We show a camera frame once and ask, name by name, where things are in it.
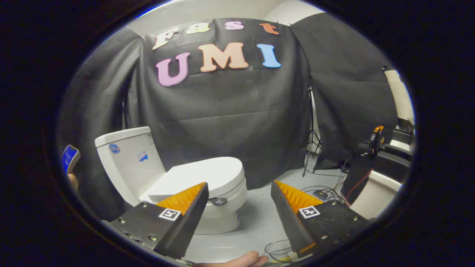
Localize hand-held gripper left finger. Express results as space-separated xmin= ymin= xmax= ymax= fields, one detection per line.
xmin=108 ymin=182 xmax=209 ymax=260

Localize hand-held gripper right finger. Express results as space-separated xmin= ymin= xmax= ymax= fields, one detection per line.
xmin=270 ymin=180 xmax=371 ymax=259

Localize white toilet lid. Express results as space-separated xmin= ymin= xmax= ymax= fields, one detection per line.
xmin=147 ymin=156 xmax=245 ymax=207

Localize white toilet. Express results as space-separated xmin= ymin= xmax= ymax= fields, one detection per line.
xmin=95 ymin=126 xmax=248 ymax=235

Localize white cabinet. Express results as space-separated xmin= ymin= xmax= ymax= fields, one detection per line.
xmin=351 ymin=171 xmax=403 ymax=220

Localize black tripod stand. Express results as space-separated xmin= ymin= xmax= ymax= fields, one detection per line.
xmin=302 ymin=86 xmax=322 ymax=178

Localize black backdrop cloth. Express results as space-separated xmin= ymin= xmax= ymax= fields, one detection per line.
xmin=289 ymin=12 xmax=399 ymax=171
xmin=59 ymin=28 xmax=143 ymax=221
xmin=124 ymin=18 xmax=312 ymax=189

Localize orange black gripper device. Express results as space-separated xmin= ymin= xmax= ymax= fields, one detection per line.
xmin=357 ymin=125 xmax=386 ymax=158

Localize black equipment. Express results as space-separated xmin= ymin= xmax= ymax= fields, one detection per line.
xmin=384 ymin=126 xmax=413 ymax=182

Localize blue handheld device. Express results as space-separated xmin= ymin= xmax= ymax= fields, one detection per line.
xmin=61 ymin=145 xmax=81 ymax=174

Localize white and black cables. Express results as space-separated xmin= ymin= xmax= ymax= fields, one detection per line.
xmin=264 ymin=234 xmax=294 ymax=264

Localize floor cable bundle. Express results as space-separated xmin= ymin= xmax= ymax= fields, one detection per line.
xmin=301 ymin=159 xmax=351 ymax=206

